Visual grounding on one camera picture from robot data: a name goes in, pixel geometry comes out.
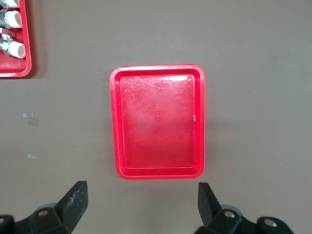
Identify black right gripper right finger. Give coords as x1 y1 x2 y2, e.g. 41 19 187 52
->
195 182 297 234

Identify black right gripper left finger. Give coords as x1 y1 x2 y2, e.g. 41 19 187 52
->
0 180 88 234

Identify empty red plastic tray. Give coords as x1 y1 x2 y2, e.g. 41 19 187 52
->
109 63 207 180

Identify red tray holding valves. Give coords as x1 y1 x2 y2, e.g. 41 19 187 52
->
0 0 33 78

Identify tilted metal valve white caps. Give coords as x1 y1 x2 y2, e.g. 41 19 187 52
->
0 33 26 59

